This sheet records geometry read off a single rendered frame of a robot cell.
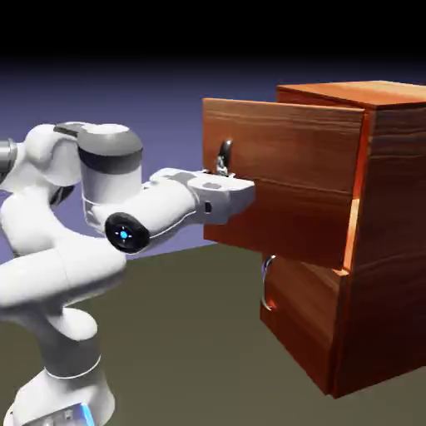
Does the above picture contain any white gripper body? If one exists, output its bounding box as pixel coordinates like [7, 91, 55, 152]
[187, 173, 256, 225]

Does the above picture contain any dark curved metal handle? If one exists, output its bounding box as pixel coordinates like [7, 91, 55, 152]
[215, 138, 235, 177]

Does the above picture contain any large wooden door front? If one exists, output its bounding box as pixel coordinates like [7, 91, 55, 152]
[201, 97, 370, 271]

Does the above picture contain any small wooden door front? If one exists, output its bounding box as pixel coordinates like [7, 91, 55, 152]
[259, 254, 349, 396]

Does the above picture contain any brown wooden cabinet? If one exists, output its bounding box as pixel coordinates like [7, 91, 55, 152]
[259, 79, 426, 399]

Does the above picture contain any silver curved metal handle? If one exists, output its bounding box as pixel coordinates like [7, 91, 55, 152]
[260, 254, 278, 312]

